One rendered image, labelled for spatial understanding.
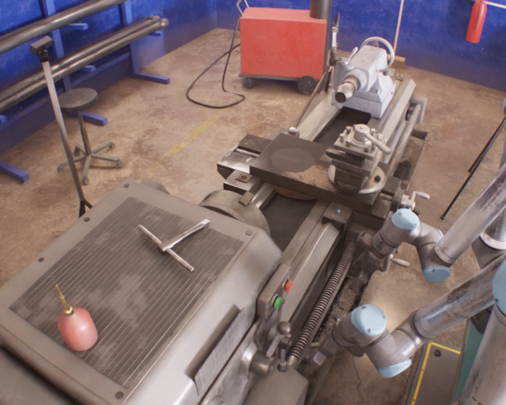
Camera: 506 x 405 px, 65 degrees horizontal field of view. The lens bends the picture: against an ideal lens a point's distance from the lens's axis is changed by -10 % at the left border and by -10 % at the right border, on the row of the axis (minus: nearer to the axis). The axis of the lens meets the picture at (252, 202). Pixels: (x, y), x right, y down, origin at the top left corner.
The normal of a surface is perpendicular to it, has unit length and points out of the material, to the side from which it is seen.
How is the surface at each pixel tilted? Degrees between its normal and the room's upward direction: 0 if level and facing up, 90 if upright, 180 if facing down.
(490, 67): 90
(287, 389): 32
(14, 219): 0
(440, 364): 0
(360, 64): 0
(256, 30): 90
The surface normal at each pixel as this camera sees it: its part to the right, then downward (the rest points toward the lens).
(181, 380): 0.62, -0.33
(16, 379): 0.00, -0.76
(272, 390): 0.47, -0.48
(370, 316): 0.21, -0.55
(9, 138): 0.88, 0.31
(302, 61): -0.14, 0.64
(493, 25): -0.47, 0.57
